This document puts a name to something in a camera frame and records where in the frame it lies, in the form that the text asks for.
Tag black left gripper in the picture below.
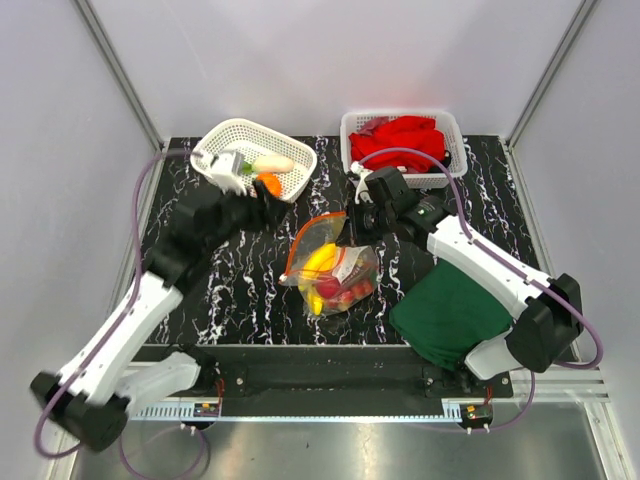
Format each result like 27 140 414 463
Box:
206 178 293 252

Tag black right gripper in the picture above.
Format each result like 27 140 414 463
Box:
336 197 394 248

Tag orange fake fruit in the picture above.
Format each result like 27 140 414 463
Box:
256 172 283 197

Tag pale cream fake food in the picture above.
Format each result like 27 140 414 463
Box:
240 155 294 174

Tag clear zip top bag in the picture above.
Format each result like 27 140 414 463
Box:
279 211 379 317

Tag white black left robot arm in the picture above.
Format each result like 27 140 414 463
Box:
30 181 290 452

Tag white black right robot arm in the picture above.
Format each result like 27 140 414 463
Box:
340 166 585 397

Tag yellow fake banana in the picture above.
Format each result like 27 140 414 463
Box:
298 243 342 316

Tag red fake apple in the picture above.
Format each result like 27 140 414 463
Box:
315 276 341 299

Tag white oval perforated basket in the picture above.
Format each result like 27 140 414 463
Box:
190 118 317 203

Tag red cloth in basket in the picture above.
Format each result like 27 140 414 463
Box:
349 115 449 174

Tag white rectangular slotted basket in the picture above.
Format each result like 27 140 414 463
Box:
340 109 468 189

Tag folded green cloth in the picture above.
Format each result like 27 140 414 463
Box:
390 259 512 371

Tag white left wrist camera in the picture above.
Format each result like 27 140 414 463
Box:
207 150 247 195

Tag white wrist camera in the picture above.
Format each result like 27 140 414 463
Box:
207 150 247 195
349 162 373 204

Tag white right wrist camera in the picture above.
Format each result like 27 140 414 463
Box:
349 162 373 204

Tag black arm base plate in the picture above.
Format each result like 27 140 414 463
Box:
158 343 515 419

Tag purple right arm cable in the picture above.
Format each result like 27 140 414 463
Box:
357 146 604 434

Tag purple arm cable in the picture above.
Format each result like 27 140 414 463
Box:
32 148 211 479
357 146 604 434

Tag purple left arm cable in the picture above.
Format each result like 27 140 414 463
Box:
32 148 211 479

